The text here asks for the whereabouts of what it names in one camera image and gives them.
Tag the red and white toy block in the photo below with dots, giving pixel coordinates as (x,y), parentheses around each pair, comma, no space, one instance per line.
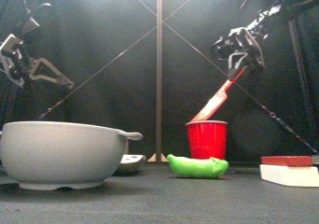
(290,174)

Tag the grey metal frame pole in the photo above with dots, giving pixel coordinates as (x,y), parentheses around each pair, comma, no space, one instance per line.
(159,78)

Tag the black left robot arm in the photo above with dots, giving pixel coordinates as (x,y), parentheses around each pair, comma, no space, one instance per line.
(28,25)

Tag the red toy knife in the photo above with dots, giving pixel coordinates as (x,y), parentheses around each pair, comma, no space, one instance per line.
(214,103)

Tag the white toy kitchen appliance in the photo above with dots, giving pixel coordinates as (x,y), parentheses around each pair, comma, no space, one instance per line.
(131,165)

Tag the red plastic cup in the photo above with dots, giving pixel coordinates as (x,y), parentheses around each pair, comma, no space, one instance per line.
(207,140)

